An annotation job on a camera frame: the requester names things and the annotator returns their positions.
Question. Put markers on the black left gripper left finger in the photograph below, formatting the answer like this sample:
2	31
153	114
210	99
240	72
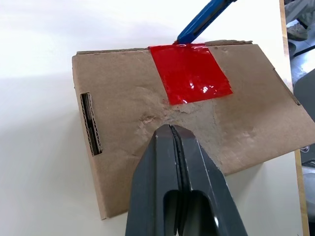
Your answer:
152	186

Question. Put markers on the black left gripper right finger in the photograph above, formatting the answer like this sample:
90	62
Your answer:
206	186

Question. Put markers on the brown cardboard box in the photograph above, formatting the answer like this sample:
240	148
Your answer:
118	93

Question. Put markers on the red tape patch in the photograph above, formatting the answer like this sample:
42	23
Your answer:
189	73

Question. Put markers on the black chair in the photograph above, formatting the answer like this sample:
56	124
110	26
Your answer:
306	103

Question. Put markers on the grey bystander shoe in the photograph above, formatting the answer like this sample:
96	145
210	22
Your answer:
296	30

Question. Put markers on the bystander leg grey trousers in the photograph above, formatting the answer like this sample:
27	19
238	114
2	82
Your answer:
301	11

